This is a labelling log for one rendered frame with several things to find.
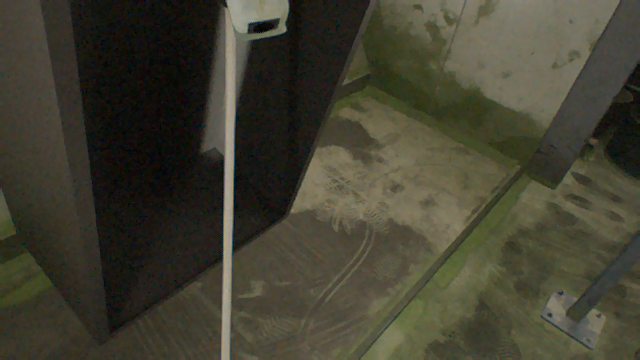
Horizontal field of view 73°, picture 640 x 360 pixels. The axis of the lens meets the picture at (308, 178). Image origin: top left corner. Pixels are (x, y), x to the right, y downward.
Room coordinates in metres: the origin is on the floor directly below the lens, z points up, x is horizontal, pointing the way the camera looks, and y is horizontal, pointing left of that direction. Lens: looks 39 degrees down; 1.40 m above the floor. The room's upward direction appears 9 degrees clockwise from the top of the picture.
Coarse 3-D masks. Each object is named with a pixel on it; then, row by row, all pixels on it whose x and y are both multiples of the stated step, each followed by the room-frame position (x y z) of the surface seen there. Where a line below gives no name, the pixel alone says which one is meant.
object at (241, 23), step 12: (228, 0) 0.37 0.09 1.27; (240, 0) 0.35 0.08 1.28; (252, 0) 0.36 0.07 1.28; (264, 0) 0.36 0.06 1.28; (276, 0) 0.36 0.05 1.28; (240, 12) 0.35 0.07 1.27; (252, 12) 0.35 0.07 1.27; (264, 12) 0.35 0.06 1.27; (276, 12) 0.36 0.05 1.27; (288, 12) 0.37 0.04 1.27; (240, 24) 0.35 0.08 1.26; (252, 24) 0.35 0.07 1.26; (276, 24) 0.37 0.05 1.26; (240, 36) 0.37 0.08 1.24; (252, 36) 0.38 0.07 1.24; (264, 36) 0.38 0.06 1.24
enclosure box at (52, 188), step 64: (0, 0) 0.43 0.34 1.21; (64, 0) 0.38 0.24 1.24; (128, 0) 0.84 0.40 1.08; (192, 0) 0.96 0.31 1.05; (320, 0) 0.94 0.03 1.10; (0, 64) 0.47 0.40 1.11; (64, 64) 0.38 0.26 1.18; (128, 64) 0.85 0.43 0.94; (192, 64) 1.00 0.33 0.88; (256, 64) 1.04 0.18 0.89; (320, 64) 0.93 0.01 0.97; (0, 128) 0.53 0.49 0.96; (64, 128) 0.39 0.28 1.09; (128, 128) 0.87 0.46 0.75; (192, 128) 1.04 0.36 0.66; (256, 128) 1.03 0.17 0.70; (320, 128) 0.89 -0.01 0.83; (64, 192) 0.41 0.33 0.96; (128, 192) 0.87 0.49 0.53; (192, 192) 0.93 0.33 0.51; (256, 192) 1.00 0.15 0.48; (64, 256) 0.47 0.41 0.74; (128, 256) 0.68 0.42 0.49; (192, 256) 0.73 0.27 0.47; (128, 320) 0.53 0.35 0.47
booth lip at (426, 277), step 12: (504, 192) 1.79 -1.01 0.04; (492, 204) 1.68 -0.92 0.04; (480, 216) 1.57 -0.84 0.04; (468, 228) 1.47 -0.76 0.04; (456, 240) 1.38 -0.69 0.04; (444, 252) 1.30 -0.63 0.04; (432, 264) 1.22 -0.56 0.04; (420, 288) 1.10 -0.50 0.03; (408, 300) 1.03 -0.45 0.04; (396, 312) 0.96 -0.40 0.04; (384, 324) 0.90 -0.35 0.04; (372, 336) 0.85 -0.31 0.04; (360, 348) 0.80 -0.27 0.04
